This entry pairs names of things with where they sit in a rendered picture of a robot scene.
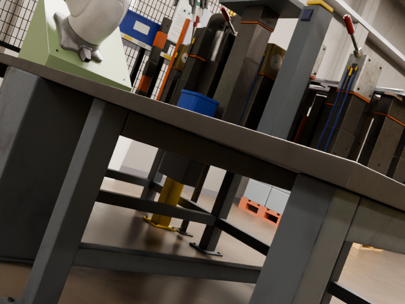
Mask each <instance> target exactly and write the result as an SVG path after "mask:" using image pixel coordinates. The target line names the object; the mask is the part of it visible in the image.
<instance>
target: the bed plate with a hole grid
mask: <svg viewBox="0 0 405 304"><path fill-rule="evenodd" d="M0 62H1V63H3V64H6V65H9V66H13V67H15V68H18V69H21V70H23V71H27V72H29V73H32V74H34V75H38V76H40V77H43V78H45V79H48V80H51V81H53V82H56V83H58V84H62V85H64V86H67V87H69V88H72V89H75V90H77V91H80V92H82V93H86V94H88V95H90V96H93V97H95V98H100V99H102V100H105V101H108V102H110V103H113V104H116V105H118V106H121V107H124V108H126V109H129V110H132V111H134V112H137V113H139V114H142V115H145V116H148V117H150V118H153V119H156V120H158V121H161V122H164V123H166V124H169V125H171V126H174V127H176V128H180V129H182V130H185V131H188V132H189V133H193V134H195V135H198V136H200V137H203V138H206V139H208V140H211V141H213V142H217V143H219V144H221V145H225V146H226V147H230V148H232V149H235V150H237V151H240V152H243V153H245V154H248V155H250V156H253V157H256V158H258V159H261V160H264V161H267V162H269V163H272V164H274V165H277V166H280V167H282V168H285V169H288V170H290V171H293V172H295V173H304V174H307V175H309V176H312V177H315V178H317V179H320V180H323V181H325V182H329V183H331V184H334V185H336V186H340V187H341V188H344V189H347V190H349V191H352V192H355V193H357V194H360V195H363V196H365V197H368V198H371V199H373V200H375V201H379V202H381V203H383V204H386V205H388V206H391V207H394V208H396V209H399V210H401V211H404V212H405V185H404V184H402V183H399V182H397V181H395V180H393V179H391V178H389V177H386V176H384V175H383V174H380V173H378V172H376V171H374V170H372V169H370V168H367V167H365V166H363V165H361V164H359V163H357V162H354V161H352V160H348V159H344V158H342V157H339V156H335V155H332V154H328V153H325V152H323V151H319V150H316V149H312V148H309V147H306V146H303V145H300V144H296V143H293V142H290V141H286V140H284V139H280V138H276V137H274V136H270V135H267V134H264V133H261V132H258V131H254V130H251V129H248V128H245V127H241V126H238V125H235V124H232V123H229V122H225V121H221V120H219V119H216V118H212V117H209V116H206V115H202V114H200V113H196V112H193V111H190V110H186V109H183V108H180V107H177V106H173V105H170V104H167V103H163V102H161V101H157V100H154V99H151V98H147V97H144V96H141V95H138V94H135V93H131V92H128V91H126V90H122V89H118V88H116V87H112V86H109V85H106V84H102V83H99V82H96V81H93V80H89V79H86V78H83V77H79V76H77V75H73V74H70V73H67V72H63V71H60V70H57V69H54V68H50V67H47V66H44V65H40V64H38V63H34V62H31V61H28V60H24V59H21V58H19V57H15V56H12V55H8V54H5V53H3V52H0Z"/></svg>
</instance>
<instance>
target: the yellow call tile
mask: <svg viewBox="0 0 405 304"><path fill-rule="evenodd" d="M306 4H307V5H320V6H321V7H322V8H324V9H325V10H327V11H328V12H333V8H331V7H330V6H329V5H328V4H326V3H325V2H324V1H322V0H316V1H307V3H306Z"/></svg>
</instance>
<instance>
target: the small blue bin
mask: <svg viewBox="0 0 405 304"><path fill-rule="evenodd" d="M181 92H182V93H181V96H180V99H179V101H178V104H177V107H180V108H183V109H186V110H190V111H193V112H196V113H200V114H202V115H206V116H209V117H212V118H213V117H214V114H215V112H216V108H217V106H218V105H219V103H220V102H218V101H215V100H213V99H211V98H209V97H207V96H204V95H202V94H200V93H197V92H192V91H189V90H184V89H182V90H181Z"/></svg>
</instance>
